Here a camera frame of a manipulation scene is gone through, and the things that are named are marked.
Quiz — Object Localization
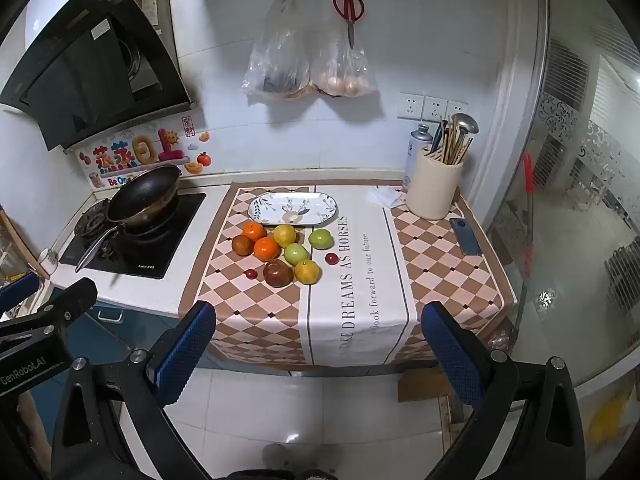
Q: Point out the orange-yellow citrus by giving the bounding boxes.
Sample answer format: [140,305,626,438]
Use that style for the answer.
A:
[294,259,320,285]

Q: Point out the black range hood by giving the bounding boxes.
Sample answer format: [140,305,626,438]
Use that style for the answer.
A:
[0,0,193,153]

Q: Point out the white crumpled tissue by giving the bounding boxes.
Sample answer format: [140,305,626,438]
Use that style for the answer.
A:
[367,186,407,209]

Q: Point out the oval patterned plate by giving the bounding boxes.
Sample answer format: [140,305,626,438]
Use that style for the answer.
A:
[248,191,338,227]

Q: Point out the cardboard piece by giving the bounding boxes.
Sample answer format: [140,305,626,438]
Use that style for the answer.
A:
[397,367,451,403]

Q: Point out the checkered tablecloth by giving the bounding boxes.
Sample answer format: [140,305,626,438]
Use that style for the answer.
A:
[177,180,518,367]

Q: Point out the plastic bag with dark contents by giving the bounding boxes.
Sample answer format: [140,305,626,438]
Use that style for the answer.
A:
[241,0,312,101]

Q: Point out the black gas stove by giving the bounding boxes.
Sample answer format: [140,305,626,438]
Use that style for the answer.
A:
[59,192,207,280]

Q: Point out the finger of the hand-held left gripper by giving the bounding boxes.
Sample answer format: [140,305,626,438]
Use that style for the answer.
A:
[0,277,98,342]
[0,274,42,313]

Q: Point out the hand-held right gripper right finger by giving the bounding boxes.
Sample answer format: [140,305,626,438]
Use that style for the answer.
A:
[421,301,586,480]

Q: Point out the black frying pan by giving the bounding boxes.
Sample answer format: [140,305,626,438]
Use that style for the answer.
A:
[75,165,182,273]

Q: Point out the colourful lettering wall sticker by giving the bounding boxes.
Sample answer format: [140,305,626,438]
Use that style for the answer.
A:
[77,129,182,190]

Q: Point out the red handled scissors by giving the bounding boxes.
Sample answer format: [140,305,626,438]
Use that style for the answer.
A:
[333,0,365,50]

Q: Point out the glass partition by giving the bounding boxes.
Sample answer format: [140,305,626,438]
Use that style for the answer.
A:
[480,0,640,396]

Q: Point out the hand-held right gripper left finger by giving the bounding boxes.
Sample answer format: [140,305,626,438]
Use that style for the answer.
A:
[50,301,218,480]

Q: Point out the blue base cabinet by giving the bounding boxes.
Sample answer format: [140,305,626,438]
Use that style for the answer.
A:
[0,270,211,461]

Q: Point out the grey spray can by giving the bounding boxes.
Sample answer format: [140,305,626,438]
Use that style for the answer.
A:
[402,124,434,193]

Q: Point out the blue smartphone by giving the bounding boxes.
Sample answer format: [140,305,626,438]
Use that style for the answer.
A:
[449,217,483,256]

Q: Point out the red handled mop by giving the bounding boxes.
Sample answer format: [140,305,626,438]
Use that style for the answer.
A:
[520,152,537,277]

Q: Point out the metal ladle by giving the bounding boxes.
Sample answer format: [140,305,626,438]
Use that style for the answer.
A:
[450,113,480,166]

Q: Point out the bundle of chopsticks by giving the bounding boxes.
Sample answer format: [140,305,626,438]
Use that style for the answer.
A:
[430,127,473,166]

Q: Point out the plastic bag of eggs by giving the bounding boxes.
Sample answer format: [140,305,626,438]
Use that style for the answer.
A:
[310,20,377,98]

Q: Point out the cream utensil holder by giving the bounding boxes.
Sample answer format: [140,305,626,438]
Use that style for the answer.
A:
[405,146,465,220]

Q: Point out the dark red apple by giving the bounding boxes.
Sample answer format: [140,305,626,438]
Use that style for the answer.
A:
[263,260,294,288]

